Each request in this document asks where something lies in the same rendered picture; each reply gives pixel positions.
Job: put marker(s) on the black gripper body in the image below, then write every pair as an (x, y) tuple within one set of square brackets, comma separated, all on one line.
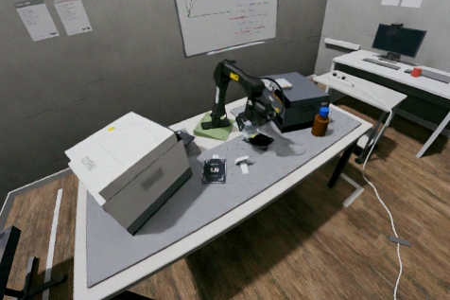
[(242, 115)]

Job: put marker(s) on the brown bottle with blue cap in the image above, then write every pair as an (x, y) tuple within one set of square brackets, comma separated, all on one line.
[(321, 122)]

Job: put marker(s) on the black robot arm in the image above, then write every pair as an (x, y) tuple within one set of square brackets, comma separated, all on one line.
[(255, 99)]

